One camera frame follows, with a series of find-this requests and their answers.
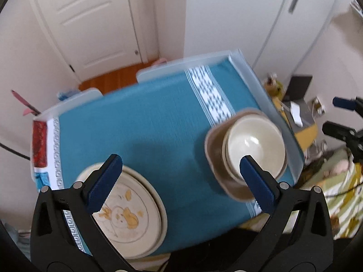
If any white panel door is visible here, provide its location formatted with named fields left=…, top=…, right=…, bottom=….
left=26, top=0, right=149, bottom=83

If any small bottle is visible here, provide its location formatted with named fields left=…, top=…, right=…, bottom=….
left=265, top=73, right=282, bottom=98

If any plush toy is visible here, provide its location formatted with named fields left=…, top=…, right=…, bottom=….
left=326, top=159, right=351, bottom=177

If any black flat box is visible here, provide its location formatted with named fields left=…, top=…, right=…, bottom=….
left=282, top=75, right=313, bottom=102

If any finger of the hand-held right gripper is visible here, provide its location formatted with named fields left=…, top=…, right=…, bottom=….
left=333, top=96, right=363, bottom=111
left=322, top=121, right=363, bottom=153

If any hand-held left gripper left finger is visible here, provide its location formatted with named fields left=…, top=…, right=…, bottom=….
left=30, top=153, right=127, bottom=272

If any cream round bowl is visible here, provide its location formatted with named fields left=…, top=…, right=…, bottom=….
left=226, top=118, right=287, bottom=178

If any pink square bowl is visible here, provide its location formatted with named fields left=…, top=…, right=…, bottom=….
left=204, top=107, right=289, bottom=204

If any translucent plastic storage box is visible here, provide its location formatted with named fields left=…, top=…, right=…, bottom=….
left=30, top=48, right=306, bottom=183

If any black cable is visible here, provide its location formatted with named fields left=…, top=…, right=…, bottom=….
left=323, top=172, right=363, bottom=202
left=0, top=142, right=32, bottom=161

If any yellow cardboard box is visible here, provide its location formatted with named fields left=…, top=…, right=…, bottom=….
left=272, top=99, right=319, bottom=151

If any green striped blanket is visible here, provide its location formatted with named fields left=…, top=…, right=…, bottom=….
left=299, top=147, right=363, bottom=240

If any pink stick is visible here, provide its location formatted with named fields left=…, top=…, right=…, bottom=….
left=11, top=90, right=44, bottom=117

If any white paper slip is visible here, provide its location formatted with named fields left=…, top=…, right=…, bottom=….
left=289, top=102, right=304, bottom=127

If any white wardrobe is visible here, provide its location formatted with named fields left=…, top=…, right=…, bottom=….
left=184, top=0, right=351, bottom=73

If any large yellow patterned plate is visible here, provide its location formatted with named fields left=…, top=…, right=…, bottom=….
left=75, top=162, right=168, bottom=260

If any teal patterned towel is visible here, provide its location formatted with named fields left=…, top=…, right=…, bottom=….
left=31, top=62, right=296, bottom=258

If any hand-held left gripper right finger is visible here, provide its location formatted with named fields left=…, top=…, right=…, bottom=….
left=232, top=155, right=334, bottom=272

